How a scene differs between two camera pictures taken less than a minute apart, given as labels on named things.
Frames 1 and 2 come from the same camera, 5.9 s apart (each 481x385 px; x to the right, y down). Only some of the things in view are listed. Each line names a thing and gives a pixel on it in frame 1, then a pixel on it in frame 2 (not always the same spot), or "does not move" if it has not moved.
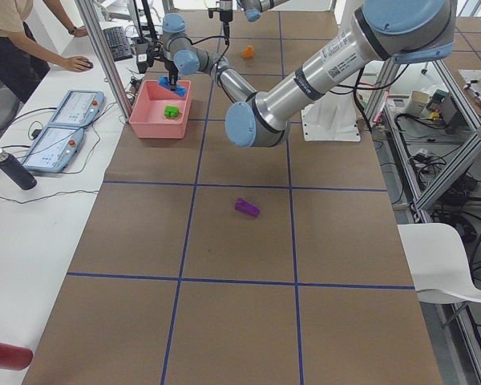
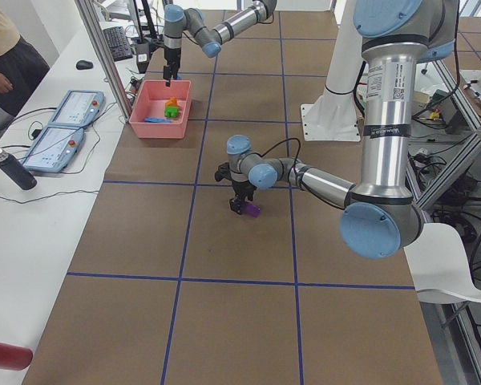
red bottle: x=6 y=356 does not move
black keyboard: x=118 y=43 does not move
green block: x=171 y=111 does not move
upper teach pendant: x=78 y=109 does not move
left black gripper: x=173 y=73 → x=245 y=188
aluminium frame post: x=96 y=34 does not move
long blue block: x=179 y=90 → x=157 y=119
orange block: x=248 y=52 → x=172 y=102
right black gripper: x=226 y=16 → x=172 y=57
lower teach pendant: x=53 y=148 does not move
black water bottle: x=16 y=169 does not move
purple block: x=240 y=204 does not move
